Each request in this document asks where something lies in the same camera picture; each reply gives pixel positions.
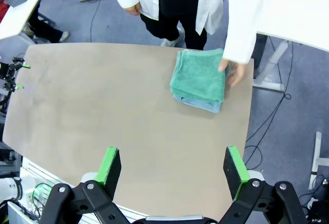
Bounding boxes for white table leg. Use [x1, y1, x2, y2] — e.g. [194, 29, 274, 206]
[308, 131, 329, 191]

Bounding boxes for black floor cable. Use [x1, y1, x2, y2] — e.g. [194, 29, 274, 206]
[89, 0, 104, 44]
[244, 41, 294, 168]

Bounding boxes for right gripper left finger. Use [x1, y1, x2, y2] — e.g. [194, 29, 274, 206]
[38, 146, 134, 224]

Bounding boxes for white side table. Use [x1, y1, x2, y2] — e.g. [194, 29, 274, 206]
[253, 0, 329, 92]
[0, 0, 111, 41]

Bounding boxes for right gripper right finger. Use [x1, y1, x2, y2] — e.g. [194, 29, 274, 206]
[218, 145, 309, 224]

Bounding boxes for red object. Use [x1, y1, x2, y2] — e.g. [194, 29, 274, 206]
[0, 0, 16, 22]

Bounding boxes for light blue terry towel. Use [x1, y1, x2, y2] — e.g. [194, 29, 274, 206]
[172, 93, 222, 114]

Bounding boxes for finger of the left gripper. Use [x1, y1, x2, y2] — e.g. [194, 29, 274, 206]
[6, 79, 25, 91]
[11, 57, 31, 72]

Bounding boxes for person in black trousers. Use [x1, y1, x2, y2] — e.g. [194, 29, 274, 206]
[25, 0, 70, 44]

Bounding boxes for green terry towel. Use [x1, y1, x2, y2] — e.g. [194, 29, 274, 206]
[169, 48, 231, 104]

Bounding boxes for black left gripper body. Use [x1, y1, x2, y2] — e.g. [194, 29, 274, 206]
[0, 63, 13, 91]

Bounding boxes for person's right hand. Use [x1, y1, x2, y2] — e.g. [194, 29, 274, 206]
[123, 2, 142, 16]

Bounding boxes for person's left hand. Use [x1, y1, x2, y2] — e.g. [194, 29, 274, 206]
[217, 58, 248, 87]

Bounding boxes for person in white shirt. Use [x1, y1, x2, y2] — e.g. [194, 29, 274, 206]
[107, 0, 258, 65]

